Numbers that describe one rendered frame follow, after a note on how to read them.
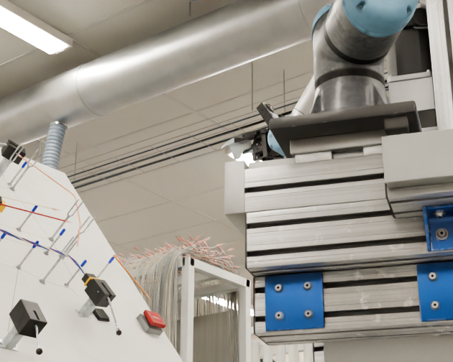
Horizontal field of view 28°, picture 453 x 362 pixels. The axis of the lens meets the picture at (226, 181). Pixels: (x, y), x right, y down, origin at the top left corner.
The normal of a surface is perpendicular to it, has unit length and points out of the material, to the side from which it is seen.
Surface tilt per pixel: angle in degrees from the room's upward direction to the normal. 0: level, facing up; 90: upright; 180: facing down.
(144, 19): 180
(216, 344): 90
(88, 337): 52
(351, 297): 90
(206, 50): 135
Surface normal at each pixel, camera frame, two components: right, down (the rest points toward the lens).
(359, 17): -0.54, 0.72
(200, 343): -0.60, -0.31
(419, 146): -0.29, -0.37
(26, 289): 0.61, -0.76
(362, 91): 0.12, -0.64
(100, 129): 0.00, 0.92
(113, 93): -0.33, 0.62
